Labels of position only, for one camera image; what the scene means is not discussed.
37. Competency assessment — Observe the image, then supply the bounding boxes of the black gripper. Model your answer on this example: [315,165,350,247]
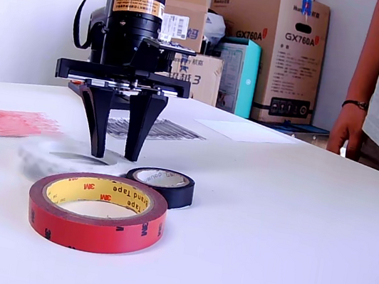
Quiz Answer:
[43,19,196,170]

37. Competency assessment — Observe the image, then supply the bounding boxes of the black tape roll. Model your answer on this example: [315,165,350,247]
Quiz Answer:
[121,162,198,214]

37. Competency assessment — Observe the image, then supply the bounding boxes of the white tape roll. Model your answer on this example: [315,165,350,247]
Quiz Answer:
[12,132,130,197]

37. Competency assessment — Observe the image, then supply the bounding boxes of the person's right forearm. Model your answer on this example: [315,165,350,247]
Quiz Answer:
[342,0,379,107]

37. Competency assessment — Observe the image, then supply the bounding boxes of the red 3M tape roll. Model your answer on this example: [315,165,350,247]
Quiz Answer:
[21,163,172,264]

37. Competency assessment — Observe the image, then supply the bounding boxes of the person's right hand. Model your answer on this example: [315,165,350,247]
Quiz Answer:
[324,101,369,162]

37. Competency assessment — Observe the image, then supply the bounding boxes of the black scribbled paper sheet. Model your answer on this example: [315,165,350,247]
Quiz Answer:
[103,110,210,152]

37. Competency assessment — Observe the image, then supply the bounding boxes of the Huntkey cardboard box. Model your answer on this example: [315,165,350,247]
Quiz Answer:
[152,48,225,108]

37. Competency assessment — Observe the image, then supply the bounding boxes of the red scribbled paper sheet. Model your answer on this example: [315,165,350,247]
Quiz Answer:
[0,105,68,151]

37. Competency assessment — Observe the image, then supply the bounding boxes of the blank white paper sheet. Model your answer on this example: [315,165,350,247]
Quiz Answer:
[190,115,300,152]

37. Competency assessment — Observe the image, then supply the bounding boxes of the cardboard box with shipping label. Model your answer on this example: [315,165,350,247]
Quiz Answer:
[157,0,212,54]

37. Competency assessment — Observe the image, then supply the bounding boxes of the white plastic bag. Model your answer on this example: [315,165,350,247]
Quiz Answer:
[202,11,229,42]

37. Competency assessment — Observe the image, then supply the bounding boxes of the teal product box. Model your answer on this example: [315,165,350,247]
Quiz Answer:
[208,34,264,119]

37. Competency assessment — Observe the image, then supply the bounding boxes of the large GX760A cardboard box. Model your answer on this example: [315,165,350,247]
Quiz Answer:
[194,0,334,130]

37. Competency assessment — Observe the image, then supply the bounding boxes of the grey roller blind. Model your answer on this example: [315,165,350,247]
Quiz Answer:
[311,0,378,140]

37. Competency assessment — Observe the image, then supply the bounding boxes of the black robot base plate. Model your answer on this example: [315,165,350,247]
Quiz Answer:
[65,79,136,112]

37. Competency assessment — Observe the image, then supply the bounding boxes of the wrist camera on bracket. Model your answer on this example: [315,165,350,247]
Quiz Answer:
[128,34,199,78]

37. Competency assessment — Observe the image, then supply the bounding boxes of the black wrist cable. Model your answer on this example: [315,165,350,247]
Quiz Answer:
[70,0,109,52]

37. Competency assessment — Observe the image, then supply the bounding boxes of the black cord bracelet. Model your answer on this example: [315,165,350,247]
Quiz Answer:
[341,97,370,112]

